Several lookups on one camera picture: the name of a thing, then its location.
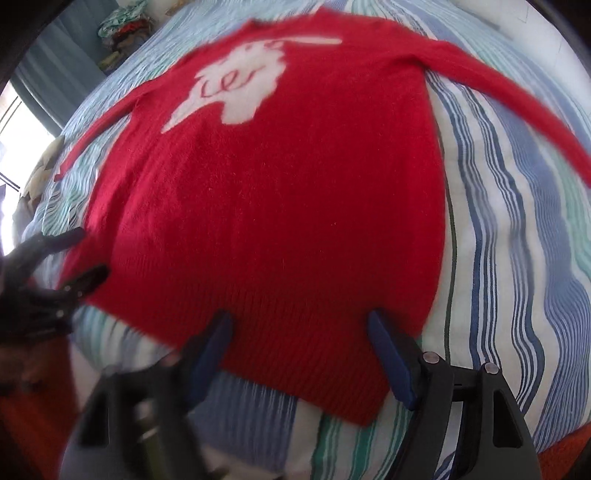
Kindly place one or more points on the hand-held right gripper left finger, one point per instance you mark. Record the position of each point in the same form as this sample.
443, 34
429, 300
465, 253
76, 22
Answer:
210, 355

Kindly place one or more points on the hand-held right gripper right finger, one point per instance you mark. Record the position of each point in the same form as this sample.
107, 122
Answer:
392, 360

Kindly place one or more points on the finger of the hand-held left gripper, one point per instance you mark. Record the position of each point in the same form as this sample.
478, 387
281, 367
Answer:
87, 281
51, 244

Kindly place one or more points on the red sweater with white print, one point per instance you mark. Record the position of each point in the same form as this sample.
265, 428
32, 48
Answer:
277, 207

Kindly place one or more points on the pile of colourful clothes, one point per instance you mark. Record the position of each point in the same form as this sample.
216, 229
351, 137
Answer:
117, 34

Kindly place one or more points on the beige brown cushion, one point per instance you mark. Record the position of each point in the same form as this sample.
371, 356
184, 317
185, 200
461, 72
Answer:
44, 170

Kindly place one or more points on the striped bedspread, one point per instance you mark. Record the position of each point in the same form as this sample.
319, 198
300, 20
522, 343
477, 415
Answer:
508, 277

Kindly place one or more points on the blue curtain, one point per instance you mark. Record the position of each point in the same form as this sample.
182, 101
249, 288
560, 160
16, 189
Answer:
48, 78

